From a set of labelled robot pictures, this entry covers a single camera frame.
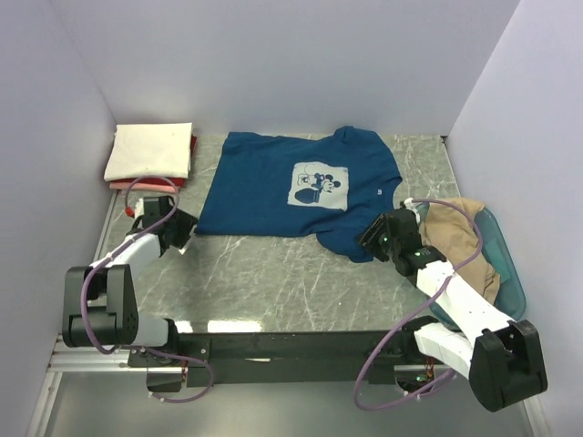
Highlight tan t shirt in bin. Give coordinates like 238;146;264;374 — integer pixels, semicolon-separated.
420;203;500;304

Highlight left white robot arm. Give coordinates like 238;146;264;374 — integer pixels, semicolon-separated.
62;195;198;366

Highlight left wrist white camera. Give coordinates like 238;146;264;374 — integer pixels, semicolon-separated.
124;198;144;219

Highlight teal plastic bin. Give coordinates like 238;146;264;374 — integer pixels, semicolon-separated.
416;198;527;320

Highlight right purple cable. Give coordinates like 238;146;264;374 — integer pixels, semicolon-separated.
353;198;484;411

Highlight blue printed t shirt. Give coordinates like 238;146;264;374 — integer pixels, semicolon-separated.
197;126;403;263

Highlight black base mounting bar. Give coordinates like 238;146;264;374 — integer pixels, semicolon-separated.
128;329;442;392

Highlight folded pink t shirt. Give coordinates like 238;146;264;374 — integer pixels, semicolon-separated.
109;182;177;194

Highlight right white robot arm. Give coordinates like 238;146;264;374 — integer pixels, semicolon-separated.
358;198;548;412

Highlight folded cream t shirt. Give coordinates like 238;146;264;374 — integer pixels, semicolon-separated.
104;123;193;182

